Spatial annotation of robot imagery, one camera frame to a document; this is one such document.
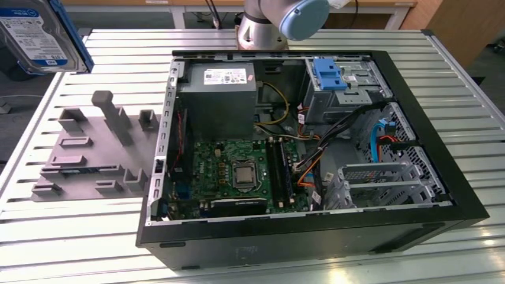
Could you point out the hard disk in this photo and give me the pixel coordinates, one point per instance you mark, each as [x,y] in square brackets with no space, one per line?
[35,38]

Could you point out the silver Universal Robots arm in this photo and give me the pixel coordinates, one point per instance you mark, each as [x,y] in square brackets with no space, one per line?
[260,32]

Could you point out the metal disk bay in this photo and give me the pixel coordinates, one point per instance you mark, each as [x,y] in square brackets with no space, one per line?
[379,185]

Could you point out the CPU socket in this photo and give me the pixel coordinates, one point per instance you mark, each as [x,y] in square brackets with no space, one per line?
[235,163]

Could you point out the dark RAM stick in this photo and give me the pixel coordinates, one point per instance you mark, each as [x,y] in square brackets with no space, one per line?
[275,171]

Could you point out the silver CPU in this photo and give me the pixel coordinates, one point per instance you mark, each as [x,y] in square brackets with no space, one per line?
[244,176]

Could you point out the grey power supply unit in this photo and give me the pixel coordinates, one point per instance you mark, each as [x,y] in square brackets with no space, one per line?
[220,112]

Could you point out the green motherboard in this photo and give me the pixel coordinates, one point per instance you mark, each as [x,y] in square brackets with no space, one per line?
[210,165]

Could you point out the black graphics card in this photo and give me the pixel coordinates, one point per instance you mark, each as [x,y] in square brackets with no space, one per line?
[236,207]

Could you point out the metal optical drive cage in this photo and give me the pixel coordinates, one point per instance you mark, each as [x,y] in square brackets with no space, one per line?
[347,100]

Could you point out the blue drive latch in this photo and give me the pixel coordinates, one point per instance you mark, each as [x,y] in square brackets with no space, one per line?
[330,83]

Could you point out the black PC case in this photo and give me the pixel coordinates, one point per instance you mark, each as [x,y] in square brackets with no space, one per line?
[276,245]

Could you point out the grey parts rack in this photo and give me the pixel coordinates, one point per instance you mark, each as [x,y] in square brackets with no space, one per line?
[99,154]

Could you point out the white framed desk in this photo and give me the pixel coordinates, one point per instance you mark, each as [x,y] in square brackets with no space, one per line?
[407,14]

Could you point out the black mesh wastebasket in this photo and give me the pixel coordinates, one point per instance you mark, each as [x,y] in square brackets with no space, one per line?
[19,77]

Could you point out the grey power adapter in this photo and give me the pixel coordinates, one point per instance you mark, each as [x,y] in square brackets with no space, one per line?
[4,106]

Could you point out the wooden cabinet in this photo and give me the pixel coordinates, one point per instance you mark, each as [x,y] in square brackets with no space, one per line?
[469,17]

